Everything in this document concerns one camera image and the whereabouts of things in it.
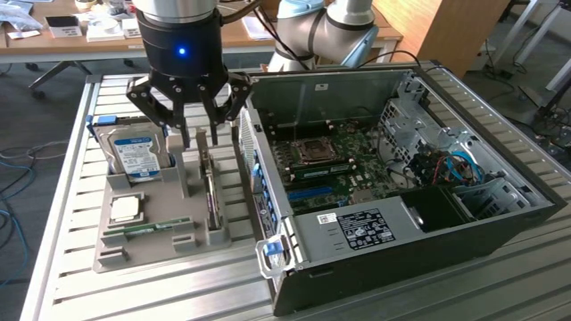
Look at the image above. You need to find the silver metal drive cage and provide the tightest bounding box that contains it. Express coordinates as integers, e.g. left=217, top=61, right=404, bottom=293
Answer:
left=379, top=96, right=540, bottom=220

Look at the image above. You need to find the white paper card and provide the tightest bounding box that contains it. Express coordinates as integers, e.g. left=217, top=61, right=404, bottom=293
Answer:
left=6, top=29, right=41, bottom=40

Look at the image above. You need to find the hard disk with blue rails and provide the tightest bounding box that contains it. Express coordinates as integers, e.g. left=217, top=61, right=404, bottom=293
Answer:
left=84, top=112, right=179, bottom=184

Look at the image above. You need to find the wooden cabinet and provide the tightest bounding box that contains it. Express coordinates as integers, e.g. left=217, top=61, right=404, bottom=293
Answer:
left=372, top=0, right=512, bottom=78

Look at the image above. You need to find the blue SATA wire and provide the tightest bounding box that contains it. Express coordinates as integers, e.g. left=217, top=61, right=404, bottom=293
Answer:
left=448, top=150, right=485, bottom=185

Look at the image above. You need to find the silver CPU chip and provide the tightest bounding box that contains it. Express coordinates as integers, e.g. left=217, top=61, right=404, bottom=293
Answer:
left=109, top=197, right=144, bottom=224

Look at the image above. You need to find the wooden desk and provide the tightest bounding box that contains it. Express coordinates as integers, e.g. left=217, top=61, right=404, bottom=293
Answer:
left=0, top=0, right=405, bottom=64

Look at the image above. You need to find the grey parts rack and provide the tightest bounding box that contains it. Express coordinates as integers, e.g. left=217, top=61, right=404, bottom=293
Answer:
left=90, top=133, right=236, bottom=275

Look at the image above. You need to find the white paper stack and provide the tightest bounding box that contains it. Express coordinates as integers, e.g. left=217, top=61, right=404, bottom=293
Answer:
left=240, top=15, right=280, bottom=41

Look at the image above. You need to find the white table frame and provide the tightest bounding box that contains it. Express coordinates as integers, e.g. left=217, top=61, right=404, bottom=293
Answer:
left=488, top=0, right=571, bottom=68

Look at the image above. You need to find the blue expansion slot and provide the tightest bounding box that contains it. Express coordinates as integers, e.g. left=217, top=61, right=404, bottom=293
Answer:
left=287, top=186, right=335, bottom=203

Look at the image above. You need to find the metal CPU socket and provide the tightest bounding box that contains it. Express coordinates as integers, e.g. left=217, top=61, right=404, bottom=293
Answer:
left=292, top=138, right=333, bottom=165

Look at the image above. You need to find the white box with black top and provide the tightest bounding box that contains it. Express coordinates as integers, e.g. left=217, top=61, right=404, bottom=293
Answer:
left=45, top=15, right=84, bottom=39

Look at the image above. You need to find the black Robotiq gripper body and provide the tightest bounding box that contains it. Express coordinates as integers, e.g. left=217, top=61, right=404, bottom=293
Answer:
left=133, top=9, right=231, bottom=101

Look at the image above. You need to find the black cable behind case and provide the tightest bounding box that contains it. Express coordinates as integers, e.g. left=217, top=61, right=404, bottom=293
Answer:
left=377, top=49, right=447, bottom=74

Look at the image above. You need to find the Nvidia graphics card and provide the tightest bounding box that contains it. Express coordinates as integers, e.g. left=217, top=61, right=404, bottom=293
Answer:
left=195, top=128, right=224, bottom=235

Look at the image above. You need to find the grey floor cable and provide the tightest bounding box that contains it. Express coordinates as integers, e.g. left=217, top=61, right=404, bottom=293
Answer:
left=0, top=140, right=70, bottom=161

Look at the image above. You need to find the small white box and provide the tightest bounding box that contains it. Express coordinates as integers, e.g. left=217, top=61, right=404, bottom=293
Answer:
left=120, top=17, right=144, bottom=39

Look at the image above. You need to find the grey power supply unit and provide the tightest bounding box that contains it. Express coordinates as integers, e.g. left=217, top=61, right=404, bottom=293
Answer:
left=284, top=196, right=424, bottom=265

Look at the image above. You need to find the white box with round roll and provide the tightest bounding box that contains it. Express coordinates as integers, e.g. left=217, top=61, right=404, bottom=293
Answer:
left=85, top=17, right=125, bottom=43

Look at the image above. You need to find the black open PC case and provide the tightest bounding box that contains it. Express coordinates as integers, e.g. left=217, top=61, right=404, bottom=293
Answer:
left=227, top=65, right=564, bottom=318

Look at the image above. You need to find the blue floor cable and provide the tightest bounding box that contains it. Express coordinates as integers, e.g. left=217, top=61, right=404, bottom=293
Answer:
left=0, top=160, right=34, bottom=288

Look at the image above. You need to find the black floor stand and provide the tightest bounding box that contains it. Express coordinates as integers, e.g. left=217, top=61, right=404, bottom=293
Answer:
left=505, top=56, right=571, bottom=134

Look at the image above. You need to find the green Dell motherboard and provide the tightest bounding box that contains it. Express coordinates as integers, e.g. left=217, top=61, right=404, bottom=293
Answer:
left=267, top=122, right=405, bottom=217

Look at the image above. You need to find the clear plastic bag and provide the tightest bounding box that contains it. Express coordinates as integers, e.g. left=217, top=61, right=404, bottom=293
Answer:
left=0, top=1, right=44, bottom=31

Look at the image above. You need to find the blue plastic card retainer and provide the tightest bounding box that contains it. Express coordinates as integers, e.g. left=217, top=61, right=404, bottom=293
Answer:
left=249, top=163, right=271, bottom=203

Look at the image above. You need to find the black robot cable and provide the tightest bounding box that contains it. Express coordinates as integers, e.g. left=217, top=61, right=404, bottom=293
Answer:
left=220, top=0, right=309, bottom=64

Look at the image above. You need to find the black power connector with wires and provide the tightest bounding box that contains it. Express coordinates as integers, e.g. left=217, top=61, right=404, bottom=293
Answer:
left=408, top=152, right=452, bottom=188

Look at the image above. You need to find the grey latch with blue tab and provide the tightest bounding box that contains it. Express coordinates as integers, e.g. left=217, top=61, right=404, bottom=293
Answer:
left=253, top=233, right=297, bottom=280

